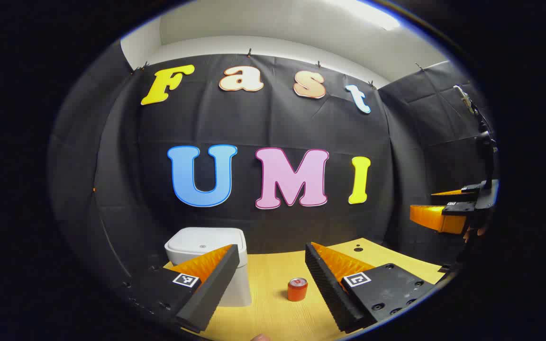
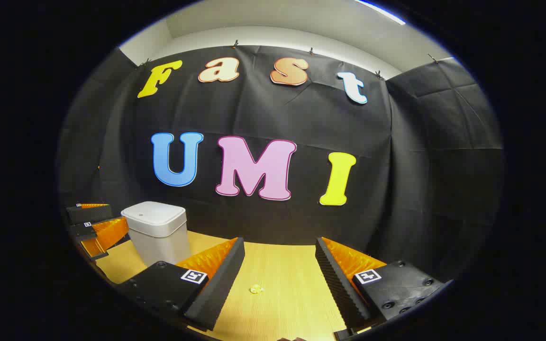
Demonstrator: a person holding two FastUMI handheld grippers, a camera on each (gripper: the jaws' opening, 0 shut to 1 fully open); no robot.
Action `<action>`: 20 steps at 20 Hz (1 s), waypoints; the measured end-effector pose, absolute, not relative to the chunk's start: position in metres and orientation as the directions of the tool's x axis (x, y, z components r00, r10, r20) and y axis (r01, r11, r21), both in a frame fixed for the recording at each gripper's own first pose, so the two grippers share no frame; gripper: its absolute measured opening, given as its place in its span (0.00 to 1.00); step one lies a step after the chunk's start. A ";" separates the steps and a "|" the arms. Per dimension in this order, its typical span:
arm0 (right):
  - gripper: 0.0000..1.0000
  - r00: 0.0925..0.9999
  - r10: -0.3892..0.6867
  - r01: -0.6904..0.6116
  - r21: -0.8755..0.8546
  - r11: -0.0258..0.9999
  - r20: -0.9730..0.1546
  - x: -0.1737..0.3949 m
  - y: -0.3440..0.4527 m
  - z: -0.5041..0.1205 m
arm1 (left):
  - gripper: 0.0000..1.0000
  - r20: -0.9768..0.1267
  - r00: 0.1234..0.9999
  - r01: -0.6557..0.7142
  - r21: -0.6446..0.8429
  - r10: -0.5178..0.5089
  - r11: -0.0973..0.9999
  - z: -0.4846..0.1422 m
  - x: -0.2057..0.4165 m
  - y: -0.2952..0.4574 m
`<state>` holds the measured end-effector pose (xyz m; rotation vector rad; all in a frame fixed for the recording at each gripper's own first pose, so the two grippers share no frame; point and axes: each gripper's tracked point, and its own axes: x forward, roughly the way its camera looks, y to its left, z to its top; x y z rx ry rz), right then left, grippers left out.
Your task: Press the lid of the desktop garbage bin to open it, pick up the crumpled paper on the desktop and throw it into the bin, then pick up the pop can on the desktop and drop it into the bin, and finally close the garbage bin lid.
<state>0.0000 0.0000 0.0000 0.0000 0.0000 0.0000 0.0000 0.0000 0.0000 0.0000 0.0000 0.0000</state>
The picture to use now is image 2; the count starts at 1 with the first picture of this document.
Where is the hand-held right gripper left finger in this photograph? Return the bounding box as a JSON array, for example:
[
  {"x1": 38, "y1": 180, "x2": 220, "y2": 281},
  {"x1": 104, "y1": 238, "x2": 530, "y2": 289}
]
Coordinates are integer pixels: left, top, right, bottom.
[{"x1": 117, "y1": 237, "x2": 246, "y2": 332}]

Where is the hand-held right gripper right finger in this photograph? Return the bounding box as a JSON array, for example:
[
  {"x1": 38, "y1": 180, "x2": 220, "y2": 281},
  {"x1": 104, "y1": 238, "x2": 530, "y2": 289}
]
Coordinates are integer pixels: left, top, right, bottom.
[{"x1": 315, "y1": 237, "x2": 445, "y2": 341}]

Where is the grey desktop garbage bin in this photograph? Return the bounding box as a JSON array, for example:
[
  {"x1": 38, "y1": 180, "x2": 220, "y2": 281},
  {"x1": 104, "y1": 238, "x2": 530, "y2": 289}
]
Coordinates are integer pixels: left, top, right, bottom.
[{"x1": 121, "y1": 201, "x2": 191, "y2": 267}]

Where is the wooden desktop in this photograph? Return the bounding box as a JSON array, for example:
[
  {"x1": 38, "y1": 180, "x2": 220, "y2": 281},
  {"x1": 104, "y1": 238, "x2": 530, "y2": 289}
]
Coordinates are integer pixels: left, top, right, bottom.
[{"x1": 95, "y1": 231, "x2": 373, "y2": 341}]

